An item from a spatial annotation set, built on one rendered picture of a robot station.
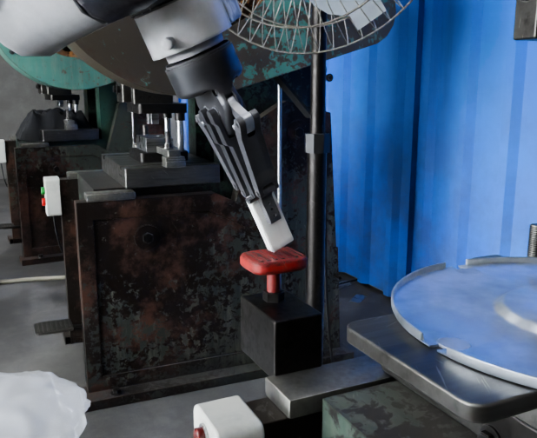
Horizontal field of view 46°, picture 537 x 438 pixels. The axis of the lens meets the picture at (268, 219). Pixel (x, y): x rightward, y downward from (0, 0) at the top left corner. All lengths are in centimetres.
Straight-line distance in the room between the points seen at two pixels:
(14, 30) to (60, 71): 277
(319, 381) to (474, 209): 180
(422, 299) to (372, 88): 241
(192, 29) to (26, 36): 15
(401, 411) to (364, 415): 4
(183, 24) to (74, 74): 278
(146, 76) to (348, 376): 114
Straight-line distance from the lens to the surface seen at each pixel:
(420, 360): 43
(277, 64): 179
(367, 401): 66
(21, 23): 61
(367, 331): 47
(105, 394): 205
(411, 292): 55
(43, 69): 337
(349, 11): 122
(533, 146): 224
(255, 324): 73
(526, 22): 58
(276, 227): 72
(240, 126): 63
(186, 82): 65
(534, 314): 51
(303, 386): 69
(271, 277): 74
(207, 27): 64
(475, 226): 244
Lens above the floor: 96
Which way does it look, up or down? 12 degrees down
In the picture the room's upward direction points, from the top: straight up
